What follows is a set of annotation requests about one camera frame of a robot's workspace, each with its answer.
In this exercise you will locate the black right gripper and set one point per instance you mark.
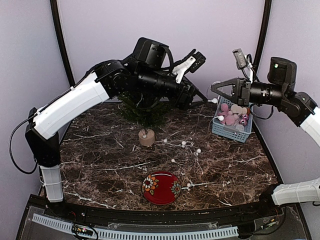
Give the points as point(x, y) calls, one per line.
point(241, 92)

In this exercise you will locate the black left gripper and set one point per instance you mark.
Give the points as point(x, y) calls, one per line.
point(184, 103)

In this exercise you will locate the small green christmas tree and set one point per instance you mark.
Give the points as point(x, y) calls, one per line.
point(146, 110)

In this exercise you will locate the white ball string lights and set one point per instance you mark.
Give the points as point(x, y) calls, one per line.
point(184, 145)

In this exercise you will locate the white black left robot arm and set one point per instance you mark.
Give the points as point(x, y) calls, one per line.
point(150, 68)

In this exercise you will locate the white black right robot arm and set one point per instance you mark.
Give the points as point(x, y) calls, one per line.
point(301, 109)

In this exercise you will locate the white felt ornament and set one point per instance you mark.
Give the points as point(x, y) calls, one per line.
point(239, 110)

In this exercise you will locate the pink fluffy pompom ornament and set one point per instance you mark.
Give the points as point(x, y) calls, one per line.
point(224, 107)

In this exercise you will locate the pink glitter bauble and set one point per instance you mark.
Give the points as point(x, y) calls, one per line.
point(245, 117)
point(243, 122)

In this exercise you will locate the pink felt ornament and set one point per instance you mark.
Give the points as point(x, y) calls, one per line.
point(226, 118)

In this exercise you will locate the light blue plastic basket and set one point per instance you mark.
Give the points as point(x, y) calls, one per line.
point(229, 131)

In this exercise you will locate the white knitted ball ornament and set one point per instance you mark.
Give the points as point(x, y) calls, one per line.
point(240, 127)

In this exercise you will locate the red floral plate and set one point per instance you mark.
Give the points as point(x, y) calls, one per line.
point(161, 188)

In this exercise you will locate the small circuit board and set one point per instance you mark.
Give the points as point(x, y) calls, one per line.
point(79, 229)

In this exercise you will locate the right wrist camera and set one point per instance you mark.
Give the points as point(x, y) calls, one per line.
point(243, 63)

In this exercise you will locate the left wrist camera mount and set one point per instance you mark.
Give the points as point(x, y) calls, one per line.
point(191, 63)

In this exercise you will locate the white slotted cable duct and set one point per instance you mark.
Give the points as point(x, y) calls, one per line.
point(100, 233)

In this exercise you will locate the black front rail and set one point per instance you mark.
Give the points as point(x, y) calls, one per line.
point(241, 213)

